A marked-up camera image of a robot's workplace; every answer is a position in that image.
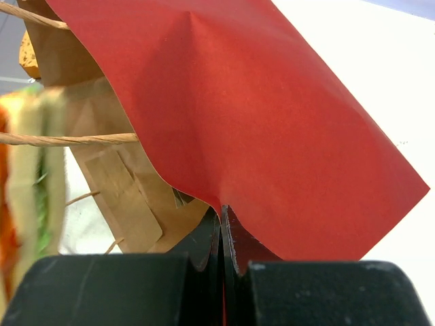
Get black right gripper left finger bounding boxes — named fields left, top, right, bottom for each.
left=2, top=209, right=222, bottom=325

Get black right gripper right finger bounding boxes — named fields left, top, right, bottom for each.
left=221, top=206, right=431, bottom=325

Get triangular fake sandwich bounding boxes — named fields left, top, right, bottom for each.
left=1, top=84, right=66, bottom=310

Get red brown paper bag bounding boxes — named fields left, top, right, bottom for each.
left=17, top=1, right=429, bottom=260

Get long fake baguette bread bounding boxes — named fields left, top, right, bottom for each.
left=18, top=31, right=41, bottom=79

